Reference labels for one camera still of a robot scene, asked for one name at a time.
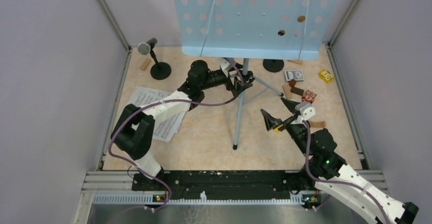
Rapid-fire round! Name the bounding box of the black stand for gold microphone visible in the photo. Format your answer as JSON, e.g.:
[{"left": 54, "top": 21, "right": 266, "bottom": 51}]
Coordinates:
[{"left": 262, "top": 59, "right": 284, "bottom": 73}]

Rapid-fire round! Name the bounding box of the wooden block back left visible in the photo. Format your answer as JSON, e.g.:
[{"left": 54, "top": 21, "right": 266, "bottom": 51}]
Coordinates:
[{"left": 140, "top": 59, "right": 152, "bottom": 71}]

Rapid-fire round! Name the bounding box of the blue playing card box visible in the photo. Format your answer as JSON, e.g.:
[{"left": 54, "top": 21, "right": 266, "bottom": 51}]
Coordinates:
[{"left": 284, "top": 70, "right": 305, "bottom": 82}]

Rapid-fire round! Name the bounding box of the wooden block near back wall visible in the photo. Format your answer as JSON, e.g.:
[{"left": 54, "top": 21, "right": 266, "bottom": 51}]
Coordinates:
[{"left": 287, "top": 60, "right": 303, "bottom": 65}]

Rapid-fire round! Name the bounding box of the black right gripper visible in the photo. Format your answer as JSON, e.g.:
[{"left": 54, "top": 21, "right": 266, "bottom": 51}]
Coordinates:
[{"left": 260, "top": 97, "right": 312, "bottom": 156}]

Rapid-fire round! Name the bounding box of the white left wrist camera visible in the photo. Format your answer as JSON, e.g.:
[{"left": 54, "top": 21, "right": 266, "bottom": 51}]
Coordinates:
[{"left": 219, "top": 58, "right": 236, "bottom": 77}]

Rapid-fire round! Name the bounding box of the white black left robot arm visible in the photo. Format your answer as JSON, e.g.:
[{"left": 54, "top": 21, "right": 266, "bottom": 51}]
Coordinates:
[{"left": 108, "top": 58, "right": 255, "bottom": 190}]

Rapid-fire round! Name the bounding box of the wooden arch block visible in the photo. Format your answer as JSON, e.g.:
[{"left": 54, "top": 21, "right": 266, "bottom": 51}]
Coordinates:
[{"left": 309, "top": 121, "right": 327, "bottom": 128}]

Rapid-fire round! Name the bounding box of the black stand for silver microphone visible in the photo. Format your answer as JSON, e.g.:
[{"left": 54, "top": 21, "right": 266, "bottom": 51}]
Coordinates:
[{"left": 150, "top": 50, "right": 172, "bottom": 80}]

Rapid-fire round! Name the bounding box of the yellow small toy box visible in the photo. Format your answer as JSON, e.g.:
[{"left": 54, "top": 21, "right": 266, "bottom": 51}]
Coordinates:
[{"left": 318, "top": 69, "right": 335, "bottom": 83}]

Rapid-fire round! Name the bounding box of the sheet music page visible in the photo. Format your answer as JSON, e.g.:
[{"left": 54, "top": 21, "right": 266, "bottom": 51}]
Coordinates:
[
  {"left": 126, "top": 87, "right": 172, "bottom": 106},
  {"left": 152, "top": 112, "right": 186, "bottom": 143}
]

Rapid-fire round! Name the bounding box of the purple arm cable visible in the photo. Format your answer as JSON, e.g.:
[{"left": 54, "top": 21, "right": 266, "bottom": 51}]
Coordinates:
[
  {"left": 107, "top": 58, "right": 246, "bottom": 213},
  {"left": 302, "top": 120, "right": 392, "bottom": 224}
]

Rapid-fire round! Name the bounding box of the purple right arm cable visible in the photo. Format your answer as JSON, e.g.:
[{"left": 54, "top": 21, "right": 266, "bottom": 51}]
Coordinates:
[{"left": 302, "top": 120, "right": 392, "bottom": 224}]

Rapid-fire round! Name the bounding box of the wooden block by cards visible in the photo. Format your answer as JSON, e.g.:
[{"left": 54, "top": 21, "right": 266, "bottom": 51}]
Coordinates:
[{"left": 282, "top": 84, "right": 293, "bottom": 99}]

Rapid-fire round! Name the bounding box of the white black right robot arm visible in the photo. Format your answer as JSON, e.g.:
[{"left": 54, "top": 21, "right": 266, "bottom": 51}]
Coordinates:
[{"left": 260, "top": 97, "right": 419, "bottom": 223}]

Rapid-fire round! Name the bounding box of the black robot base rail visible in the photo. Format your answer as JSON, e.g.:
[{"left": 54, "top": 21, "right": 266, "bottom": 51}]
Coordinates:
[{"left": 131, "top": 170, "right": 333, "bottom": 201}]

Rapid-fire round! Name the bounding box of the owl figure toy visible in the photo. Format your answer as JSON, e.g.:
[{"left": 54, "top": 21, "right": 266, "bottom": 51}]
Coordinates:
[{"left": 302, "top": 90, "right": 317, "bottom": 104}]

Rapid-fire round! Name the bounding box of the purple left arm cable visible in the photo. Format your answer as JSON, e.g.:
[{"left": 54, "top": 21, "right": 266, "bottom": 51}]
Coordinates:
[{"left": 107, "top": 58, "right": 246, "bottom": 213}]

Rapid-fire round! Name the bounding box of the dark brown wooden block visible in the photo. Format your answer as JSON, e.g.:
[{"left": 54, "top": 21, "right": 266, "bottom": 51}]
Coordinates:
[{"left": 288, "top": 79, "right": 305, "bottom": 96}]

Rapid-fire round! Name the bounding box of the silver black microphone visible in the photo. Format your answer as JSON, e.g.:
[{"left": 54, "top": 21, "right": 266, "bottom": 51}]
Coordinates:
[{"left": 137, "top": 38, "right": 158, "bottom": 55}]

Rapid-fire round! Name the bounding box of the light blue music stand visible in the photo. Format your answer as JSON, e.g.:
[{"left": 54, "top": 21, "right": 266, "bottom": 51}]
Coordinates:
[{"left": 171, "top": 0, "right": 344, "bottom": 151}]

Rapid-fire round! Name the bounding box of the gold microphone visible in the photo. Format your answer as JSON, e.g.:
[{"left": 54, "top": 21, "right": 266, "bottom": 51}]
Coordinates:
[{"left": 297, "top": 15, "right": 306, "bottom": 23}]

